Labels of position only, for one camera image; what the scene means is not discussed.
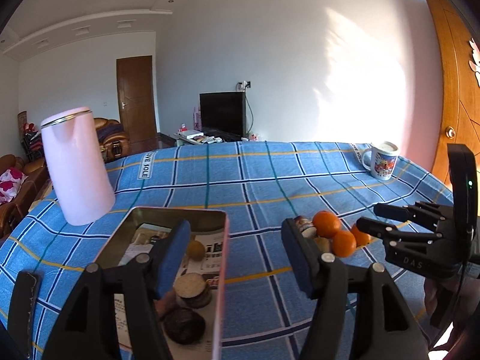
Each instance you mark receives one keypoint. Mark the colourful printed white mug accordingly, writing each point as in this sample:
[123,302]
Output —
[380,159]

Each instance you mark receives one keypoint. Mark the low tv stand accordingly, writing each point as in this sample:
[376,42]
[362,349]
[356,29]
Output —
[197,138]

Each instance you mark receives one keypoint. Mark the pink electric kettle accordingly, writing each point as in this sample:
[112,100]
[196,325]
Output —
[76,166]

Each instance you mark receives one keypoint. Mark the orange wooden door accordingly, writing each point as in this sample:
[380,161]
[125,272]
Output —
[459,56]

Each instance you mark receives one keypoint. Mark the yellow fruit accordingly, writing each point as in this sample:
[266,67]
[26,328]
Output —
[196,251]

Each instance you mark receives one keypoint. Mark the purple sweet potato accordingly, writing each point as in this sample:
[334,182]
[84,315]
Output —
[165,304]

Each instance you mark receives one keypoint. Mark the pink floral sofa cushion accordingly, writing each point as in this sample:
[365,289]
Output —
[10,183]

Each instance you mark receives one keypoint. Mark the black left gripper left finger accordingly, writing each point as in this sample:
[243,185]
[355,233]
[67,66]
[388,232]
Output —
[86,326]

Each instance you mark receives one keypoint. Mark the brown leather sofa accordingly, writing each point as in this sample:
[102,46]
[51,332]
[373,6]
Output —
[37,174]

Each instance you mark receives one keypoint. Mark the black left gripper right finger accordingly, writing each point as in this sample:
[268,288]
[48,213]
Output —
[384,328]

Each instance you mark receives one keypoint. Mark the wall socket with plug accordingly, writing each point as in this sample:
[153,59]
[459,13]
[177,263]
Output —
[242,86]

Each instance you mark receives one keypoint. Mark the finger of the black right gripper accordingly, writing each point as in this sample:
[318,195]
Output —
[427,215]
[422,243]

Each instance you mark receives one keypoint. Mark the brown wooden interior door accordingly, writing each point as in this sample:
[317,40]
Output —
[135,90]

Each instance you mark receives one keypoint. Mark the pink bottle beside television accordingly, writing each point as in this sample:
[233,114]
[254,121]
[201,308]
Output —
[197,119]

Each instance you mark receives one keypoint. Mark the brown leather armchair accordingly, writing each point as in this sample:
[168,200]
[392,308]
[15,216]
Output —
[112,138]

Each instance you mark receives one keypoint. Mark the person's right hand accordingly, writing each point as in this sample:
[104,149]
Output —
[466,305]

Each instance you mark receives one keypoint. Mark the black television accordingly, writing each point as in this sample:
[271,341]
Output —
[224,113]

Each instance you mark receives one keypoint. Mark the small yellow-brown fruit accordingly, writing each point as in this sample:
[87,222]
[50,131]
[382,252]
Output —
[323,244]

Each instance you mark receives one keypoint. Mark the orange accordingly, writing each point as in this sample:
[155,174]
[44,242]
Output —
[327,224]
[361,238]
[343,244]

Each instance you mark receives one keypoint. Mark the brass door knob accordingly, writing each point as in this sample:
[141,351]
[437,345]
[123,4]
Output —
[450,132]

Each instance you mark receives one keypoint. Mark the blue plaid tablecloth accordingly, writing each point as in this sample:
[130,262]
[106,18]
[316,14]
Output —
[258,185]

